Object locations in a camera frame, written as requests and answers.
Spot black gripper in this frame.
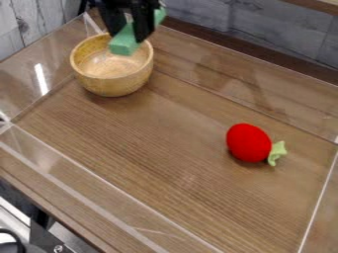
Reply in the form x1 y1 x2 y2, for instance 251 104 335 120
100 0 162 42

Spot green rectangular stick block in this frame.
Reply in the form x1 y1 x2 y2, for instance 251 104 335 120
108 7 167 56

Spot light wooden bowl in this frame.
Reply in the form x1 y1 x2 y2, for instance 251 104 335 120
68 34 155 97

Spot red plush strawberry toy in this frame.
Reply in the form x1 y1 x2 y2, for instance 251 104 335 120
226 123 287 166

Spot clear acrylic tray wall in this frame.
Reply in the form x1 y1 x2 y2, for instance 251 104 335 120
0 14 338 253

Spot black metal bracket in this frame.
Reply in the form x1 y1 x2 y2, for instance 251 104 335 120
29 219 76 253

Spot black cable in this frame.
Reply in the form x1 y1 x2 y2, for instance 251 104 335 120
0 228 27 253

